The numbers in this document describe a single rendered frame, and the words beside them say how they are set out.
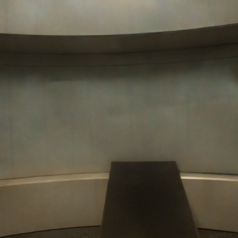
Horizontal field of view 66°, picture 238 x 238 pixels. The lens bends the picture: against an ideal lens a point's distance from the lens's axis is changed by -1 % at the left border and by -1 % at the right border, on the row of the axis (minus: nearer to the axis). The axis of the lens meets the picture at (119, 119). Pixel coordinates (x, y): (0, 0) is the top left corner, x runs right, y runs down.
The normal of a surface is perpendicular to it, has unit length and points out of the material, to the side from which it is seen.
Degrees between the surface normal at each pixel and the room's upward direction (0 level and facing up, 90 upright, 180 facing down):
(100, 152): 90
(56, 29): 90
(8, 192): 90
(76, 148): 90
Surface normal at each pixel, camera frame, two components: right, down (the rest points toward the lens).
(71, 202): 0.11, 0.02
